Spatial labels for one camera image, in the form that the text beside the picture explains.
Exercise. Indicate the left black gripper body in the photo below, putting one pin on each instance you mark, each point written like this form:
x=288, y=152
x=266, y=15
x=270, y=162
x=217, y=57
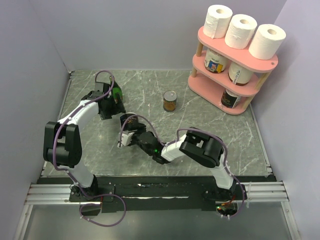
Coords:
x=112, y=108

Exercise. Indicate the green glass bottle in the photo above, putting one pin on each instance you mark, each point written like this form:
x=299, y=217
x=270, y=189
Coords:
x=116, y=93

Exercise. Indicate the printed paper roll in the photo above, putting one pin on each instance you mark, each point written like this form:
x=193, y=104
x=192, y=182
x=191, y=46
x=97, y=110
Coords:
x=215, y=62

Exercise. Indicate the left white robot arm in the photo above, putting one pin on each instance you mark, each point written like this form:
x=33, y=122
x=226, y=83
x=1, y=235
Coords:
x=62, y=145

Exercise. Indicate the white paper towel roll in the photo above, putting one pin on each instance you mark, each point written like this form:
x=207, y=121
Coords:
x=240, y=31
x=266, y=41
x=217, y=21

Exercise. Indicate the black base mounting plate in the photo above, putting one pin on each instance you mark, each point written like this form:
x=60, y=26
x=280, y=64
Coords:
x=152, y=193

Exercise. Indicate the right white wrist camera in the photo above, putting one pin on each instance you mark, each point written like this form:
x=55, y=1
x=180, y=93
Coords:
x=126, y=139

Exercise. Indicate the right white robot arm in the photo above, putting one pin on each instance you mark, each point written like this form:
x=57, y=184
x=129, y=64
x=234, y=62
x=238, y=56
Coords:
x=206, y=149

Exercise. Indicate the cream paper roll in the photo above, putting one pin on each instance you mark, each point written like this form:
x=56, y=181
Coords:
x=239, y=75

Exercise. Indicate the black paper roll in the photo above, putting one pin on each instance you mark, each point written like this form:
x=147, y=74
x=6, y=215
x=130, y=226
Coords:
x=129, y=122
x=230, y=99

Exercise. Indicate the brown glass jar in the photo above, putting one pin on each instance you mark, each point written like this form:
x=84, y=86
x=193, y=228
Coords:
x=169, y=100

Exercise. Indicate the pink three-tier shelf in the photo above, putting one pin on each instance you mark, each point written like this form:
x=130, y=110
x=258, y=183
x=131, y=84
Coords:
x=226, y=77

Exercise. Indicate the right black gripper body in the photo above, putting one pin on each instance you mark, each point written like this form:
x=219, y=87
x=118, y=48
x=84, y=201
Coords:
x=135, y=139

